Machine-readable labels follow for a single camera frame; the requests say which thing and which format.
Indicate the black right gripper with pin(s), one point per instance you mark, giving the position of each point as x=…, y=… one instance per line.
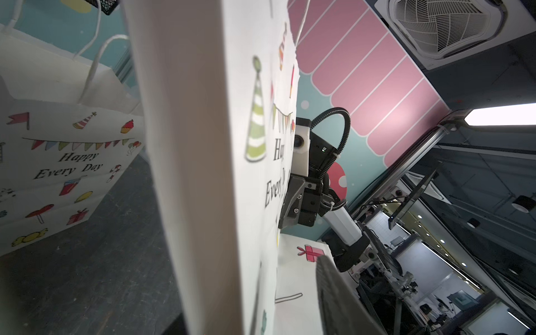
x=305, y=199

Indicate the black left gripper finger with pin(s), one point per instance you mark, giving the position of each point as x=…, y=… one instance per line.
x=341, y=311

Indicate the white paper gift bag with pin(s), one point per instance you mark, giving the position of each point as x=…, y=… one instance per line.
x=219, y=83

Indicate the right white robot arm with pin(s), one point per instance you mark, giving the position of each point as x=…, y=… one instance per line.
x=322, y=156

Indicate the back left white gift bag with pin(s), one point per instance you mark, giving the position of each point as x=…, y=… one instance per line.
x=69, y=130

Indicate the black monitor on stand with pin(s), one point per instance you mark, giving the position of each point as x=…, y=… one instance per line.
x=410, y=199

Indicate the ceiling air conditioner vent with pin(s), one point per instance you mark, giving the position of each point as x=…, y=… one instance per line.
x=441, y=32

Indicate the ceiling fluorescent light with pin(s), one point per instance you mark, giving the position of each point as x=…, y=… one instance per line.
x=514, y=115

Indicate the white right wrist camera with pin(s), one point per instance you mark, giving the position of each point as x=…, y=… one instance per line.
x=302, y=143

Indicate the black wire mesh wall basket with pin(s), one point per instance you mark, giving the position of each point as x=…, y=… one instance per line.
x=107, y=7

